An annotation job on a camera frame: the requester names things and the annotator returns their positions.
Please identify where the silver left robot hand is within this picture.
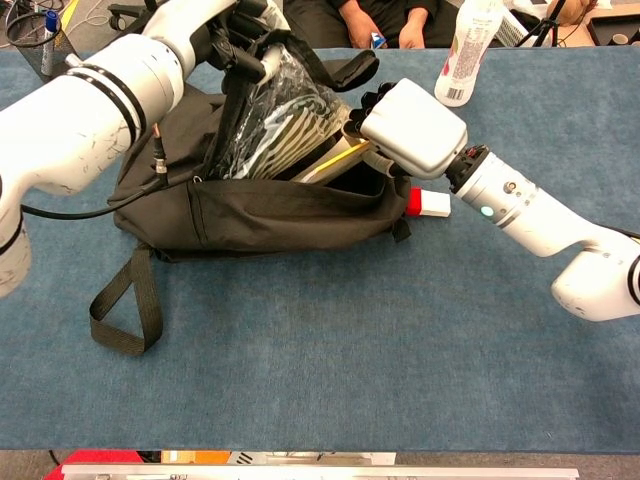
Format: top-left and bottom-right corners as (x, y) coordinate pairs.
(209, 0), (291, 84)

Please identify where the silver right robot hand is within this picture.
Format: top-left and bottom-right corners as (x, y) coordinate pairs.
(342, 78), (469, 180)

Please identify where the yellow and white book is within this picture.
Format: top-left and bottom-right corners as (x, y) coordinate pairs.
(289, 132), (374, 186)

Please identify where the black fabric backpack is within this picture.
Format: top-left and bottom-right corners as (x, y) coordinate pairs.
(89, 29), (412, 357)

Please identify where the seated person in black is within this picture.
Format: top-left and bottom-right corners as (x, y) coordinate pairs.
(284, 0), (469, 50)

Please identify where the clear plastic bag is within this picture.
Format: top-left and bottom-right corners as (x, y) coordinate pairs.
(204, 42), (351, 181)

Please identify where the red and white block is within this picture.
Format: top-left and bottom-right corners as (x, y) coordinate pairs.
(403, 187), (451, 219)

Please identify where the clear plastic drink bottle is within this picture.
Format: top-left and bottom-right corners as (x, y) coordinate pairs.
(433, 0), (505, 108)

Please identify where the black office chair base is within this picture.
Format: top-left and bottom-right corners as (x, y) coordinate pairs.
(107, 0), (161, 31)

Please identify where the black tripod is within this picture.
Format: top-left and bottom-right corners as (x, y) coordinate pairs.
(517, 0), (569, 49)

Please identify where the grey marker with blue cap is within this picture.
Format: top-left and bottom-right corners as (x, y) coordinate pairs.
(39, 9), (62, 77)

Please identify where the black mesh pen holder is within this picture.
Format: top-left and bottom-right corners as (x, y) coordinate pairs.
(5, 10), (79, 76)

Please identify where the blue felt table cover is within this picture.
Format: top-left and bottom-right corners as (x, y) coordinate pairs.
(0, 48), (640, 454)

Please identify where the orange box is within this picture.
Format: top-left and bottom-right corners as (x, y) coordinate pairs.
(160, 449), (232, 465)

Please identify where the red panel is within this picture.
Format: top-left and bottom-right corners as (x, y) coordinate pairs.
(44, 449), (144, 480)

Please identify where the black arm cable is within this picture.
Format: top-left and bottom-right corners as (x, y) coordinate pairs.
(19, 122), (169, 221)

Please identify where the aluminium profile rail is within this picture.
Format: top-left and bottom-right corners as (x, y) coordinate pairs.
(59, 462), (580, 480)

